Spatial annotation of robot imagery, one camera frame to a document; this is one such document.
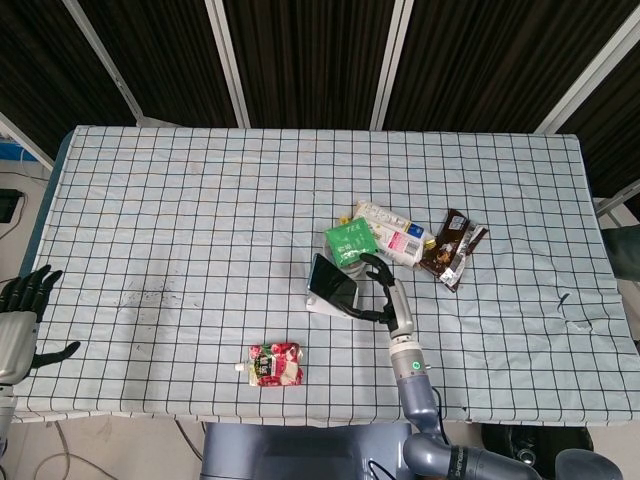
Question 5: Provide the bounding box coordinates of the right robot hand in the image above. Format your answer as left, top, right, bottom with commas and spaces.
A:
327, 252, 415, 335

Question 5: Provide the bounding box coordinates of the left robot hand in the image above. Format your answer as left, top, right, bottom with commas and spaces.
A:
0, 264, 81, 386

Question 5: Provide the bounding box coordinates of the black smartphone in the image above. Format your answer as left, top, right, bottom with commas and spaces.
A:
308, 253, 360, 307

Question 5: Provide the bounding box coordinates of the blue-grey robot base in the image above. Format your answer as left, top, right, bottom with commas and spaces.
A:
202, 423, 416, 480

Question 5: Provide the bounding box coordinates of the white phone stand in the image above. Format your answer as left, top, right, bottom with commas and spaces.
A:
305, 292, 359, 319

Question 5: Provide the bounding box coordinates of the clear plastic jar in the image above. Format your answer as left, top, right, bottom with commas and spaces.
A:
324, 242, 376, 279

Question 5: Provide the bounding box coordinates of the brown chocolate wrapper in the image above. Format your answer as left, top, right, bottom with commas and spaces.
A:
418, 208, 489, 293

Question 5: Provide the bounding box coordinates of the white snack package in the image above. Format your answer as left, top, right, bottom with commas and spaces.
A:
352, 200, 436, 269

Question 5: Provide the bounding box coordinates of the green tea packet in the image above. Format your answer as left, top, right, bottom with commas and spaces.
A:
323, 219, 380, 265

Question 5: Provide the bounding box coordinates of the red jelly drink pouch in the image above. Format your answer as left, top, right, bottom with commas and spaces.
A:
234, 341, 306, 389

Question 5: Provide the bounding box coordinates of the black floor object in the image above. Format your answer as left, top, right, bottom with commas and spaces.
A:
480, 424, 594, 467

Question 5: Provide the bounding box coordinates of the blue box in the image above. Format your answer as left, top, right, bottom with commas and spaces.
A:
0, 138, 29, 162

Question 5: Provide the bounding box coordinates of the light blue checkered tablecloth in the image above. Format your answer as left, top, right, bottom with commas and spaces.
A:
9, 124, 626, 427

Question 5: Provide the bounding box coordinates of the dark green object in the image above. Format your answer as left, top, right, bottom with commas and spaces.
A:
602, 232, 640, 281

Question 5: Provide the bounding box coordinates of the dark slatted partition panel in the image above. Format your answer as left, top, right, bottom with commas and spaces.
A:
222, 0, 396, 130
79, 0, 239, 129
0, 0, 136, 156
384, 0, 636, 134
557, 14, 640, 199

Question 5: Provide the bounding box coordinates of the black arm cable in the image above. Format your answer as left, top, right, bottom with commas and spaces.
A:
427, 384, 451, 446

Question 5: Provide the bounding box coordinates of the beige floor cable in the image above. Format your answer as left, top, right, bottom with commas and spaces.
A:
14, 422, 74, 480

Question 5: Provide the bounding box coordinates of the grey floor cable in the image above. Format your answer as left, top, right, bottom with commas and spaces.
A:
174, 421, 204, 459

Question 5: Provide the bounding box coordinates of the white partition frame post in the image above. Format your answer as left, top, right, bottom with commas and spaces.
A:
62, 0, 146, 122
539, 0, 640, 134
369, 0, 416, 130
204, 0, 251, 127
0, 112, 56, 169

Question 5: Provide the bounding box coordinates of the white metal frame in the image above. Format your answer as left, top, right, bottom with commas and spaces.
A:
594, 179, 640, 236

